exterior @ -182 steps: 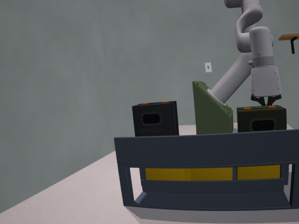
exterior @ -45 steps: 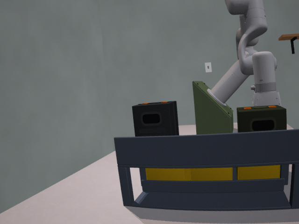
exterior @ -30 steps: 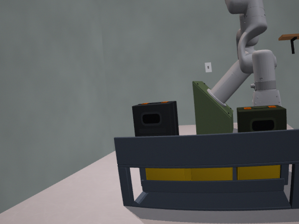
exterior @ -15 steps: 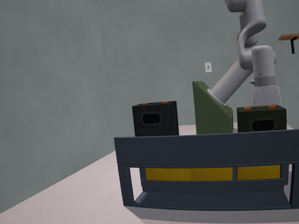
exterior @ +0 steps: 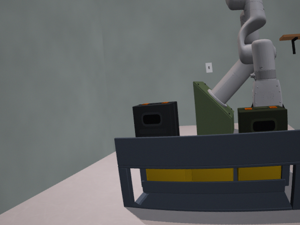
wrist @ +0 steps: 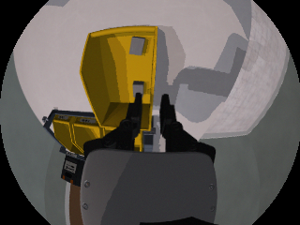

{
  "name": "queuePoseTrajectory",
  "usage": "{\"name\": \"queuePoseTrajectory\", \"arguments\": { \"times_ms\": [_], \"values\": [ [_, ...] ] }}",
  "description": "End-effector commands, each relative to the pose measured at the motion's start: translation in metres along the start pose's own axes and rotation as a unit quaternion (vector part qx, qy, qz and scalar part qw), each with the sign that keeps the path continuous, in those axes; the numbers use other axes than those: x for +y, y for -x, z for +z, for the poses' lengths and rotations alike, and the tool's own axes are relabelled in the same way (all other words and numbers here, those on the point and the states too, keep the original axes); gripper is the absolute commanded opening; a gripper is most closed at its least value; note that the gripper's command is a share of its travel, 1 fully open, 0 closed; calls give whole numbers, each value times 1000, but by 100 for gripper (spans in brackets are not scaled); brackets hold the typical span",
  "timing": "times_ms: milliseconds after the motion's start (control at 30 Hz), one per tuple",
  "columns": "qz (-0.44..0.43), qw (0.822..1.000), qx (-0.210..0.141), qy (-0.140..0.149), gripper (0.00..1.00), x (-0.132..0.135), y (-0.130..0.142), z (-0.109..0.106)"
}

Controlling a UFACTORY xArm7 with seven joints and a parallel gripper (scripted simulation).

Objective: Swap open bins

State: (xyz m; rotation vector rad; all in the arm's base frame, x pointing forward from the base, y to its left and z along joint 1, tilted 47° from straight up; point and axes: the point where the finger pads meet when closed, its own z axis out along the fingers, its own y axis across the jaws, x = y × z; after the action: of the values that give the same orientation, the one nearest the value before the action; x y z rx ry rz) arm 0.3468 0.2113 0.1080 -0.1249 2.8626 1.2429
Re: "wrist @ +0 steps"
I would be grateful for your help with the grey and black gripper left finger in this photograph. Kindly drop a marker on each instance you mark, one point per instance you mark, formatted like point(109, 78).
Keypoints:
point(123, 137)

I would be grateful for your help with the dark grey metal shelf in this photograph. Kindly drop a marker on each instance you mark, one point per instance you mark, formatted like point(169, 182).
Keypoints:
point(147, 139)

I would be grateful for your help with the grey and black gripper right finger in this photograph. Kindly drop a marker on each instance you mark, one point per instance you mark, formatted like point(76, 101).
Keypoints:
point(180, 140)

